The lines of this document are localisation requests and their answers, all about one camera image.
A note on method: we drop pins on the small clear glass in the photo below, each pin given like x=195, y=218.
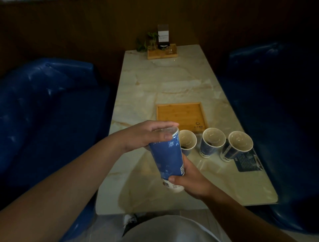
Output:
x=170, y=50

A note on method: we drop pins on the person's right forearm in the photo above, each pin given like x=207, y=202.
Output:
x=239, y=220

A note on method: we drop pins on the clear table sign holder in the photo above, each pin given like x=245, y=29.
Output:
x=163, y=35

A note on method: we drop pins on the person's left forearm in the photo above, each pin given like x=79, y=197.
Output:
x=62, y=189

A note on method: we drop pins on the person's white garment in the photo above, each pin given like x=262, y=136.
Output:
x=169, y=230

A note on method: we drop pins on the person's left hand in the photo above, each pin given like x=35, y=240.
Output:
x=134, y=136

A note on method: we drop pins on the person's left thumb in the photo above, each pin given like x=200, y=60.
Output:
x=162, y=138

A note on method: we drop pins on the dark printed card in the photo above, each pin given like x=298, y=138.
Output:
x=250, y=162

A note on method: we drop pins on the blue paper cup with lid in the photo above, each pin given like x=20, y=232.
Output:
x=167, y=157

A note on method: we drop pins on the small wooden tray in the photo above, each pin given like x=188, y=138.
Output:
x=160, y=55

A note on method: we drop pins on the green plant in glass vase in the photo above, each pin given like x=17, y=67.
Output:
x=150, y=40

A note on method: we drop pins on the person's right thumb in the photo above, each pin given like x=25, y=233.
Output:
x=176, y=181

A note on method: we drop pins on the person's right hand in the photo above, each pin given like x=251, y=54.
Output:
x=194, y=182

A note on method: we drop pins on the square wooden tray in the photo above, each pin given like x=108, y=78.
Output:
x=182, y=116

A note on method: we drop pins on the blue leather sofa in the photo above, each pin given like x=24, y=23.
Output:
x=279, y=104
x=37, y=104

